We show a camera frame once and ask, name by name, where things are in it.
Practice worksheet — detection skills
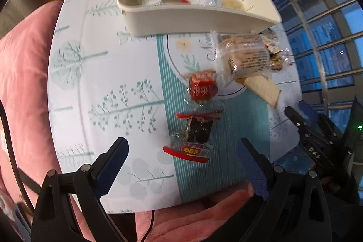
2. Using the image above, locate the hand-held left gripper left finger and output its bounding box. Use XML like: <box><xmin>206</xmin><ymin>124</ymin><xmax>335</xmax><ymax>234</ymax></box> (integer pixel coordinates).
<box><xmin>31</xmin><ymin>137</ymin><xmax>130</xmax><ymax>242</ymax></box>

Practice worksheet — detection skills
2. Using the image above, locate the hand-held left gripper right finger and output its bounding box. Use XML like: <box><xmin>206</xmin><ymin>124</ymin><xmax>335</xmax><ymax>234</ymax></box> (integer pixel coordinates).
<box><xmin>238</xmin><ymin>138</ymin><xmax>332</xmax><ymax>242</ymax></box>

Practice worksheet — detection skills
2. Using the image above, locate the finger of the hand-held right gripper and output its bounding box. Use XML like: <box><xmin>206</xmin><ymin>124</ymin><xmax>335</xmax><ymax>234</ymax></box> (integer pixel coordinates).
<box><xmin>284</xmin><ymin>106</ymin><xmax>314</xmax><ymax>147</ymax></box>
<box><xmin>298</xmin><ymin>100</ymin><xmax>336</xmax><ymax>144</ymax></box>

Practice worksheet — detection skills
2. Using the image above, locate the beige packet with orange end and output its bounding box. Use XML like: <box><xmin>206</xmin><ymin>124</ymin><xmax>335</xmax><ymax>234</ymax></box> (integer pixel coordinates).
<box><xmin>237</xmin><ymin>75</ymin><xmax>282</xmax><ymax>109</ymax></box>

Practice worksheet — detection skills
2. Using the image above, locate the clear nut packet red edge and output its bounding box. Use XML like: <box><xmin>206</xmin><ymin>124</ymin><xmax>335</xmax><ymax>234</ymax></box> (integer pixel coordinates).
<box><xmin>262</xmin><ymin>31</ymin><xmax>295</xmax><ymax>72</ymax></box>

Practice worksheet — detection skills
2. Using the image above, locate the black candy packet red label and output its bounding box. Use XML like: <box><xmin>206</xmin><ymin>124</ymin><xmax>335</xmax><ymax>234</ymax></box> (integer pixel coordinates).
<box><xmin>163</xmin><ymin>110</ymin><xmax>224</xmax><ymax>164</ymax></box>

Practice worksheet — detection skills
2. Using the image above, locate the clear brown cake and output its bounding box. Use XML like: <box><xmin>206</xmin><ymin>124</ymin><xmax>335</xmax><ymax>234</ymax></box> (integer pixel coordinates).
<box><xmin>211</xmin><ymin>31</ymin><xmax>271</xmax><ymax>81</ymax></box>

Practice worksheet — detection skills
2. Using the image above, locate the metal window railing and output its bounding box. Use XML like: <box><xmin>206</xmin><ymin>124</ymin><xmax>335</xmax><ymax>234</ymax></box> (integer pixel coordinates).
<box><xmin>235</xmin><ymin>0</ymin><xmax>363</xmax><ymax>123</ymax></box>

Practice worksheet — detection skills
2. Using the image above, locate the pink fleece garment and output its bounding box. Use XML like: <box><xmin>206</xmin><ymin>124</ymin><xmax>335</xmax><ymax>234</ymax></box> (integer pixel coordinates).
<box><xmin>108</xmin><ymin>182</ymin><xmax>256</xmax><ymax>242</ymax></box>

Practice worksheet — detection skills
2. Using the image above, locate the tree print tablecloth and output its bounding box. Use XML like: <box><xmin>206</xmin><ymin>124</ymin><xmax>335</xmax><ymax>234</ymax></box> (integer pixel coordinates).
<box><xmin>48</xmin><ymin>0</ymin><xmax>301</xmax><ymax>214</ymax></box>

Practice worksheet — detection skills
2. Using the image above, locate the pink blanket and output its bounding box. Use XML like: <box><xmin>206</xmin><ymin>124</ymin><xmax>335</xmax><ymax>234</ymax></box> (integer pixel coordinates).
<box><xmin>0</xmin><ymin>0</ymin><xmax>86</xmax><ymax>240</ymax></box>

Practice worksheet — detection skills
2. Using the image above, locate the black cable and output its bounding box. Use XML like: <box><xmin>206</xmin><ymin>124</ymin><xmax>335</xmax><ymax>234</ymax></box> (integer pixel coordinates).
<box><xmin>0</xmin><ymin>100</ymin><xmax>37</xmax><ymax>214</ymax></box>

